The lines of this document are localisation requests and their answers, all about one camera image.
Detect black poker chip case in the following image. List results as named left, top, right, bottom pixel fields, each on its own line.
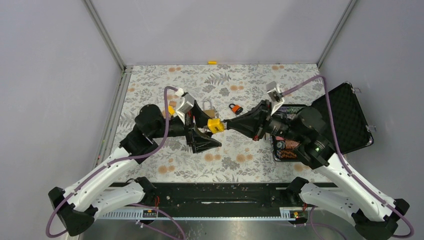
left=270, top=82, right=374, bottom=162

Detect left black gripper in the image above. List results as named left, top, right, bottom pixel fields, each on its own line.
left=151, top=100, right=223, bottom=152

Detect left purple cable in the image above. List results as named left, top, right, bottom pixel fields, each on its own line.
left=45, top=86, right=181, bottom=238

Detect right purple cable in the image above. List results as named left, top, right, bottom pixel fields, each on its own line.
left=281, top=74, right=416, bottom=239

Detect yellow block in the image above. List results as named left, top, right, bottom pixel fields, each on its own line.
left=167, top=105, right=176, bottom=116

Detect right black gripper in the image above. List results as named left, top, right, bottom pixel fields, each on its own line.
left=226, top=99, right=305, bottom=142

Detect yellow padlock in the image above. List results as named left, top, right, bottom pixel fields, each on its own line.
left=207, top=118, right=226, bottom=134

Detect wooden block top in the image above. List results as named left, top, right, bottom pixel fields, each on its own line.
left=167, top=94, right=179, bottom=100

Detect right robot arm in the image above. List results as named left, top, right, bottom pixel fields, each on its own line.
left=226, top=101, right=410, bottom=240

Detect floral table mat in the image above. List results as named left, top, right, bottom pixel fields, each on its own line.
left=113, top=64, right=327, bottom=183

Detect purple cable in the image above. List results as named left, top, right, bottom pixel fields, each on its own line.
left=45, top=86, right=181, bottom=238
left=281, top=74, right=416, bottom=239

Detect orange black padlock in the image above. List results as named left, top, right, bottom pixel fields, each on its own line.
left=228, top=103, right=244, bottom=116

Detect brass long-shackle padlock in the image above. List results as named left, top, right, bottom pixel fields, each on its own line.
left=202, top=99, right=217, bottom=119

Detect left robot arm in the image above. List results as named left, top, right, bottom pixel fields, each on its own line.
left=48, top=101, right=225, bottom=237

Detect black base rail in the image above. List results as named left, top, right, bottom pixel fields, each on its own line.
left=109, top=178, right=339, bottom=220

